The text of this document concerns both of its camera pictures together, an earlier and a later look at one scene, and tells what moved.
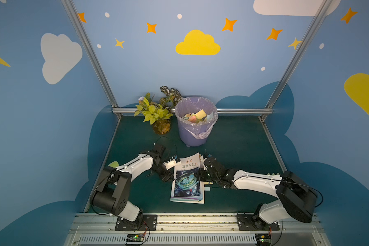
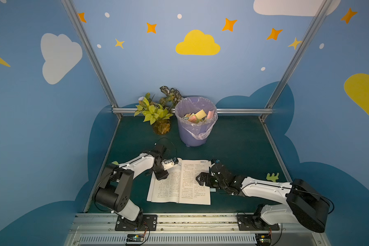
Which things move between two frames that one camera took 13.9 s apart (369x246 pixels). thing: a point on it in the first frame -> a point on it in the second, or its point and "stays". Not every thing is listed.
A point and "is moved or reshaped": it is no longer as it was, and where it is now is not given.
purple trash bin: x=196 y=117 stays
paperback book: x=185 y=188 is moved or reshaped
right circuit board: x=263 y=239 stays
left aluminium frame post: x=92 y=56 stays
